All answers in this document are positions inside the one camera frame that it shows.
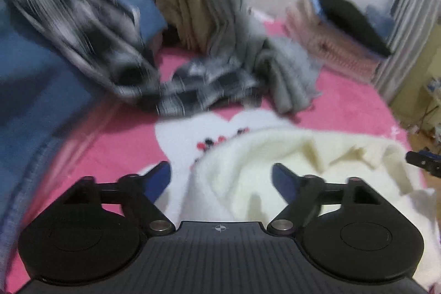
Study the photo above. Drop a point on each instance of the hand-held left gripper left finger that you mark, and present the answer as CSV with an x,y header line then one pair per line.
x,y
160,178

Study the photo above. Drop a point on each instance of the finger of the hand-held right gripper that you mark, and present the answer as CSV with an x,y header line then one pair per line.
x,y
425,161

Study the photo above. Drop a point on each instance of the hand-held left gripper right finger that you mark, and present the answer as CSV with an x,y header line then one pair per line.
x,y
282,181

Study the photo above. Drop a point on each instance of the white knit sweater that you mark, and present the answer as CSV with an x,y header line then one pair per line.
x,y
275,152

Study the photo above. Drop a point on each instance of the pink floral blanket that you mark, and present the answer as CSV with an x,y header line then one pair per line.
x,y
344,108

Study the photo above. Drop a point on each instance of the grey sweatshirt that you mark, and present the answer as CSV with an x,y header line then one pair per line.
x,y
286,73

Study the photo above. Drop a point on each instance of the pink checked folded blanket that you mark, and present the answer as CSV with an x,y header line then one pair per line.
x,y
330,49

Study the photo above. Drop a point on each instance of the grey curtain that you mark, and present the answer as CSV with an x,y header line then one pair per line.
x,y
403,22

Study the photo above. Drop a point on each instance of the dark blue jeans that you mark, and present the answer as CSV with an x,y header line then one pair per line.
x,y
34,90

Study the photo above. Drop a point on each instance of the black folded garment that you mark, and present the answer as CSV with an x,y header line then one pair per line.
x,y
351,22

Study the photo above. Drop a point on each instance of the black white plaid shirt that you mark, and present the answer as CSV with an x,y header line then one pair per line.
x,y
86,28

